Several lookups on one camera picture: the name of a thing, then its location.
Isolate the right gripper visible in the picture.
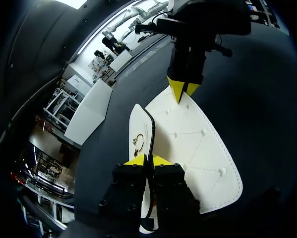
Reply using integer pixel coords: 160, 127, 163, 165
135, 0, 252, 105

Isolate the white leather handbag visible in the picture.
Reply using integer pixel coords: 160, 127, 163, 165
128, 85, 243, 234

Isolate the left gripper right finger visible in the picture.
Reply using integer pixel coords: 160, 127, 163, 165
152, 153, 201, 224

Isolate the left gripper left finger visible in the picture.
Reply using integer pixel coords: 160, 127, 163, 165
98, 153, 148, 228

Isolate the large white block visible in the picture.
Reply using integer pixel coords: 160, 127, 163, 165
63, 78, 114, 146

